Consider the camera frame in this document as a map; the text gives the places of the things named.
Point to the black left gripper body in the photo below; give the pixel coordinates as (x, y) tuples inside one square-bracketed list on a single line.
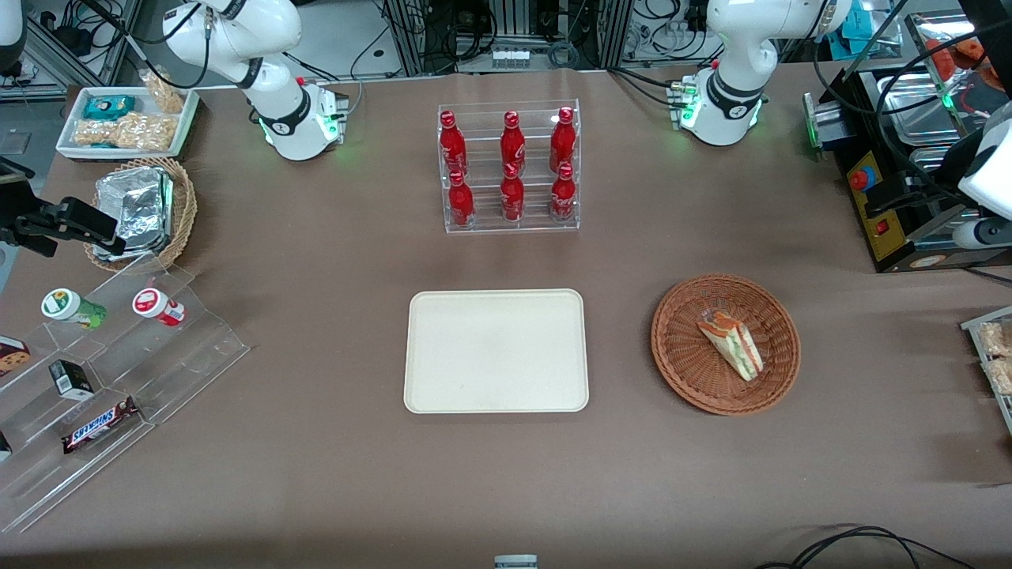
[(931, 198)]

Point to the foil packets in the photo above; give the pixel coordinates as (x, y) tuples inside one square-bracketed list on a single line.
[(138, 209)]

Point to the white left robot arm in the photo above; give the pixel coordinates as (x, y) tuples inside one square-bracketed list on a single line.
[(735, 55)]

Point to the white power strip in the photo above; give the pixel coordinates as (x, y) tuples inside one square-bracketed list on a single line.
[(510, 57)]

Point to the triangular sandwich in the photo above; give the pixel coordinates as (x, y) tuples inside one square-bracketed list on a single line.
[(735, 344)]

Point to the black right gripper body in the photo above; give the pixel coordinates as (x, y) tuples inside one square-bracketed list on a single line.
[(17, 219)]

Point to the teal snack packet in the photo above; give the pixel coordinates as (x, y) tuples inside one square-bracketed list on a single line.
[(109, 107)]

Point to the steel tray with snacks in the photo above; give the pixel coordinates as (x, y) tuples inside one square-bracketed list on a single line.
[(976, 325)]

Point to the Snickers chocolate bar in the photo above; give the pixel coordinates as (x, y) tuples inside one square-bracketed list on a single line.
[(99, 425)]

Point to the clear acrylic stepped shelf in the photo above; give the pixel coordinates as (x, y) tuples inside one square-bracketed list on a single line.
[(190, 356)]

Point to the cream plastic serving tray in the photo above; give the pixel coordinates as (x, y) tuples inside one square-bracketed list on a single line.
[(496, 352)]

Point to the small black carton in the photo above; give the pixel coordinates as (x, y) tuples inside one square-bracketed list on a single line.
[(73, 379)]

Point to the clear acrylic bottle rack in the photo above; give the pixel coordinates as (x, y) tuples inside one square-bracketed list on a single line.
[(482, 225)]

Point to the black food warmer cabinet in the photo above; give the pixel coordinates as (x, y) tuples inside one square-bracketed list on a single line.
[(870, 213)]

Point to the large clear peanut bag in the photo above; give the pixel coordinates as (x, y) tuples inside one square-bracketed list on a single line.
[(126, 133)]

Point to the small clear peanut bag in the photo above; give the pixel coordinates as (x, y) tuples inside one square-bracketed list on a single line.
[(164, 91)]

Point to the white rectangular snack tray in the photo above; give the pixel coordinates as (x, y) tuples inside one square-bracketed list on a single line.
[(71, 126)]

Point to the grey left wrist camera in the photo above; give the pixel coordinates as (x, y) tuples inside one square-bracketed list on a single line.
[(984, 234)]

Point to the red emergency stop button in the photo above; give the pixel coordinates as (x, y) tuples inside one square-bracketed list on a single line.
[(863, 178)]

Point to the teal cardboard box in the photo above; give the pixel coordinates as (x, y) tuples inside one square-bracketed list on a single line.
[(862, 20)]

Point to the clear cracker packet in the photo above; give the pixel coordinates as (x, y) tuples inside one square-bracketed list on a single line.
[(998, 340), (1001, 378)]

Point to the red cola bottle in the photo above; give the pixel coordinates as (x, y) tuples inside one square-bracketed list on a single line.
[(563, 197), (512, 197), (461, 204), (562, 142), (512, 146), (452, 146)]

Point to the orange fried food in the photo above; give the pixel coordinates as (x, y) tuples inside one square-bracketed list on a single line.
[(953, 55)]

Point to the grey device at table edge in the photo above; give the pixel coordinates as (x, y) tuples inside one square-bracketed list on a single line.
[(515, 562)]

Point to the oval tan wicker basket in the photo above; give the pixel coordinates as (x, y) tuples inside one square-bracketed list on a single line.
[(186, 205)]

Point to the brown cookie box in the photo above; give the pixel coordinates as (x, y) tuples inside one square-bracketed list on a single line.
[(12, 357)]

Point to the round brown wicker basket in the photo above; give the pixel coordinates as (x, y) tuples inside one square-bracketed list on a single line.
[(688, 356)]

